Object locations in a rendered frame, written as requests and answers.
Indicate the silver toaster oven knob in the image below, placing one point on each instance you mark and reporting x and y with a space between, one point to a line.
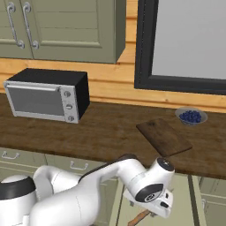
67 94
71 118
69 106

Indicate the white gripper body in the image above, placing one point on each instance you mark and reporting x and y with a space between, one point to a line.
133 199

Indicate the blueberries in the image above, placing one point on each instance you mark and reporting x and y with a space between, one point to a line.
190 116

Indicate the olive base cupboard door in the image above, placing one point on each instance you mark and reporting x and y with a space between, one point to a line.
216 203

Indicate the black framed window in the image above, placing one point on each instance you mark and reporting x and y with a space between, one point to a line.
144 44

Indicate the toaster oven glass door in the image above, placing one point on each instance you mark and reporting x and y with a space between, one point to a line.
35 100

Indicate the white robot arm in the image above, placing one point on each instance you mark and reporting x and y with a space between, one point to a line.
88 191

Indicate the black silver toaster oven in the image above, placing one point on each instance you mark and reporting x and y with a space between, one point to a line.
58 88

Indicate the dark wooden cutting board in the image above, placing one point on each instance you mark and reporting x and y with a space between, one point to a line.
163 137

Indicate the olive wall cupboard door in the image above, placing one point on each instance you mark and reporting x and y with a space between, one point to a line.
73 26
6 29

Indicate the grey bowl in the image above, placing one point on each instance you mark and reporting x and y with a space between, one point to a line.
180 112

